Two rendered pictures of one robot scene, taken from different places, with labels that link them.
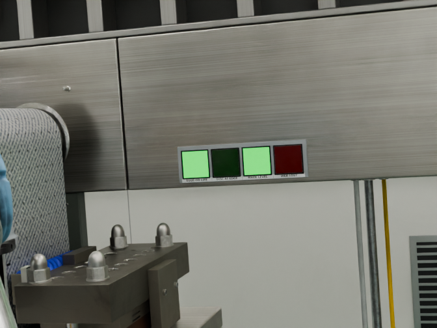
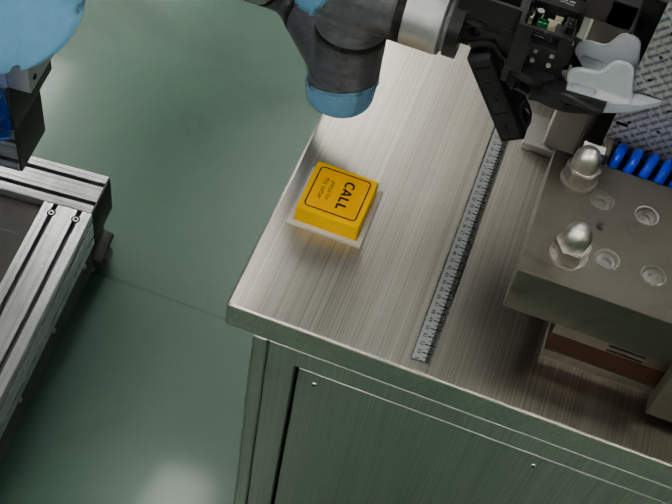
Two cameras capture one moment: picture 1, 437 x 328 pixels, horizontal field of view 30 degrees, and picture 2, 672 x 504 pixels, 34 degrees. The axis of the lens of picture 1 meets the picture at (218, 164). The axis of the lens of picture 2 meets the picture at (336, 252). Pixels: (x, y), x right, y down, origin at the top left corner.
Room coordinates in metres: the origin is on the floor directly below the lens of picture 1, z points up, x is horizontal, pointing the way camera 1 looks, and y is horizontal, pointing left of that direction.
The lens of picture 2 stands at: (1.00, -0.42, 1.83)
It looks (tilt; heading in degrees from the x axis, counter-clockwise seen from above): 53 degrees down; 85
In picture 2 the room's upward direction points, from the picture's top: 11 degrees clockwise
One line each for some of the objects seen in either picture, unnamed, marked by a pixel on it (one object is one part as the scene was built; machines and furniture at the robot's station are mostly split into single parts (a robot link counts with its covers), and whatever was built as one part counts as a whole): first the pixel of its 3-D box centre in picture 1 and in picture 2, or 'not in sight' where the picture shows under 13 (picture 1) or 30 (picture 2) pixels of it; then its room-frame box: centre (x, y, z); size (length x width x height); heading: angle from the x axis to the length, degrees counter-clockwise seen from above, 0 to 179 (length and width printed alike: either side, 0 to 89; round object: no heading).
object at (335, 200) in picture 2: not in sight; (336, 200); (1.06, 0.33, 0.91); 0.07 x 0.07 x 0.02; 75
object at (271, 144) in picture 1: (241, 161); not in sight; (1.53, -0.04, 1.18); 0.25 x 0.01 x 0.07; 75
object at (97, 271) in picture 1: (97, 265); (575, 241); (1.27, 0.20, 1.05); 0.04 x 0.04 x 0.04
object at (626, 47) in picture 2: not in sight; (623, 59); (1.31, 0.38, 1.11); 0.09 x 0.03 x 0.06; 166
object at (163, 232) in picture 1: (163, 234); not in sight; (1.58, 0.12, 1.05); 0.04 x 0.04 x 0.04
